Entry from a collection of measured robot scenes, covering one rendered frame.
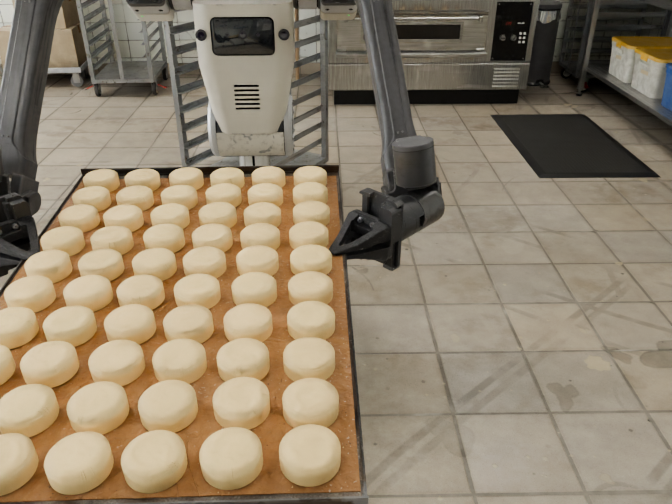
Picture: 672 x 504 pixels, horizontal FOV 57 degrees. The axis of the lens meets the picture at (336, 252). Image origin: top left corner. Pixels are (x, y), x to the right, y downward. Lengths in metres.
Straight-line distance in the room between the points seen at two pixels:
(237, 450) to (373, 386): 1.58
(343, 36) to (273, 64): 3.23
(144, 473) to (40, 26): 0.75
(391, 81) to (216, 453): 0.64
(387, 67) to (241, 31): 0.61
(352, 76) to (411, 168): 4.02
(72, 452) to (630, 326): 2.25
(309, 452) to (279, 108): 1.16
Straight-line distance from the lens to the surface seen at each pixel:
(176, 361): 0.62
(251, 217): 0.83
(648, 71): 4.79
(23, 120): 1.06
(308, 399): 0.56
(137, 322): 0.67
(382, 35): 1.01
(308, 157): 3.47
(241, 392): 0.57
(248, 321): 0.65
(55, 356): 0.66
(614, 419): 2.15
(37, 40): 1.09
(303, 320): 0.64
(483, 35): 4.91
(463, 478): 1.86
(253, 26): 1.53
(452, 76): 4.95
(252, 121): 1.59
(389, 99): 0.97
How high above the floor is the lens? 1.39
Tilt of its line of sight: 30 degrees down
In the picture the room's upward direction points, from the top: straight up
